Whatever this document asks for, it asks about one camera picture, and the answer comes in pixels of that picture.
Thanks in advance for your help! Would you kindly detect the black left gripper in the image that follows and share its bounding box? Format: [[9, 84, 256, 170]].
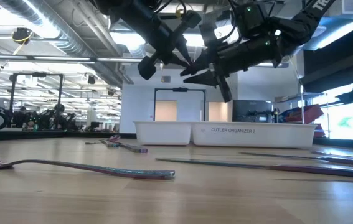
[[137, 10, 202, 80]]

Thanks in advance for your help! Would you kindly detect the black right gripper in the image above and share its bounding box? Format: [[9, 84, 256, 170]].
[[179, 17, 279, 103]]

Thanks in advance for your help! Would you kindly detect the white cutlery organizer tray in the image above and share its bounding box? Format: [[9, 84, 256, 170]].
[[133, 120, 319, 149]]

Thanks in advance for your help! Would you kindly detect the black computer monitor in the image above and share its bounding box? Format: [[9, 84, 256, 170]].
[[232, 99, 273, 123]]

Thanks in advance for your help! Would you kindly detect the red storage bin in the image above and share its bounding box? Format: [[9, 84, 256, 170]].
[[278, 104, 325, 124]]

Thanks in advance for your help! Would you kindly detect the long ceiling light bar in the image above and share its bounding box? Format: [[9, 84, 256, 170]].
[[0, 53, 289, 68]]

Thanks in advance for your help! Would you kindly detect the black hanging panel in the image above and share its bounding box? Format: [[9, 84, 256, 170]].
[[300, 26, 353, 105]]

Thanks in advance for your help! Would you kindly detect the background robot station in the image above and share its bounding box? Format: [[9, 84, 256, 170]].
[[11, 104, 77, 131]]

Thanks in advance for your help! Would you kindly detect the black ceiling device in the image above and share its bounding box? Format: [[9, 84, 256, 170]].
[[11, 27, 33, 45]]

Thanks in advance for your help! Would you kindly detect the metal wire shelf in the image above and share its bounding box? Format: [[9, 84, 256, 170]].
[[272, 85, 331, 139]]

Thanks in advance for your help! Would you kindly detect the black gantry frame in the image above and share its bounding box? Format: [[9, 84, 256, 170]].
[[9, 72, 64, 125]]

